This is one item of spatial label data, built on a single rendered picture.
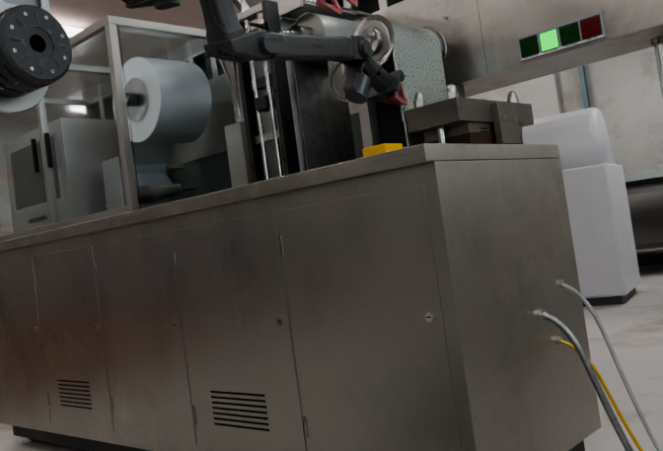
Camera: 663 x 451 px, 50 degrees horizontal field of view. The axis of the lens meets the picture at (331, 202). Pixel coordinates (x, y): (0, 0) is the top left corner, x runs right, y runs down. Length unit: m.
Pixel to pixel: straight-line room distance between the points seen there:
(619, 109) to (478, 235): 6.52
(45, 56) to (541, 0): 1.35
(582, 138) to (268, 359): 3.78
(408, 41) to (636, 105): 6.17
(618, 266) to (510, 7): 3.34
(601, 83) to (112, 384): 6.53
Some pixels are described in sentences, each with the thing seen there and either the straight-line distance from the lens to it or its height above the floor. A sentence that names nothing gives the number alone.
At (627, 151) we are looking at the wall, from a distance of 8.11.
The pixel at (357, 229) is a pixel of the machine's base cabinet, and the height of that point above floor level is 0.74.
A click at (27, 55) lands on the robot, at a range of 1.36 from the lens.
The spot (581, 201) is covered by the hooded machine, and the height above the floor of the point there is 0.74.
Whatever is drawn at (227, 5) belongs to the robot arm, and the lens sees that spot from 1.47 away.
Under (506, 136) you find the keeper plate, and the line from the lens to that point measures 1.96.
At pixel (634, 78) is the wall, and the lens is 8.15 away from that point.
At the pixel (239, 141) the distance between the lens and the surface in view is 2.53.
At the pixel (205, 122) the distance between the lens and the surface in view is 2.82.
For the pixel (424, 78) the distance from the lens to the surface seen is 2.09.
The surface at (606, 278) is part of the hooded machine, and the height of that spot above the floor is 0.19.
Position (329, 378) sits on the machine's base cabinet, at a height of 0.37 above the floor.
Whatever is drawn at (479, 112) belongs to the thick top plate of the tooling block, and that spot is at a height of 0.99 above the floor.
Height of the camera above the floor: 0.72
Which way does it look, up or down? 3 degrees up
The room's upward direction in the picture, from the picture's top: 8 degrees counter-clockwise
